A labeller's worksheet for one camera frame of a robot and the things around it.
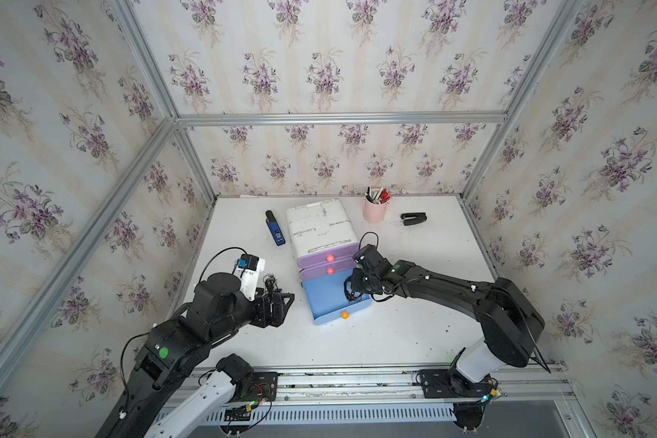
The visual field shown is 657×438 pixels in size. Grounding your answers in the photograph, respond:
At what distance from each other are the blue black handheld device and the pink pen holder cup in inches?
14.2

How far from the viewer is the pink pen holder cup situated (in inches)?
42.0

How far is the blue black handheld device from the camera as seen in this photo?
3.44 feet
